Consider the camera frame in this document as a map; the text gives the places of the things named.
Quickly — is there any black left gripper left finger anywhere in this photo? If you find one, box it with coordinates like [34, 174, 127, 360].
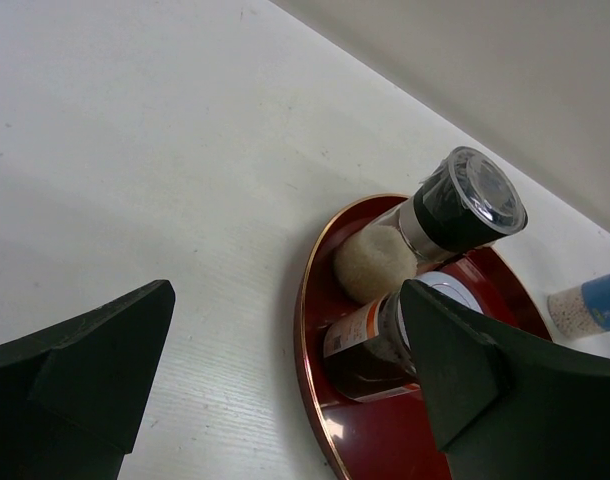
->
[0, 280, 175, 479]

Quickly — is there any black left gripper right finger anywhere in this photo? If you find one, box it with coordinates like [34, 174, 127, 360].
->
[400, 280, 610, 479]

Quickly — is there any blue-labelled silver-capped shaker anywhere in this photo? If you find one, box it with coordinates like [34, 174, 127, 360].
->
[547, 274, 610, 340]

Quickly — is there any jar with white lid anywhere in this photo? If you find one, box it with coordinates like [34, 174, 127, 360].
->
[322, 271, 485, 403]

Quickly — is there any glass grinder with black top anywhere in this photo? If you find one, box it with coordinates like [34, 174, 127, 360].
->
[333, 146, 528, 305]

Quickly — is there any red round tray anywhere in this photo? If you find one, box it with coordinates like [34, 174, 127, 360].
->
[294, 194, 551, 479]

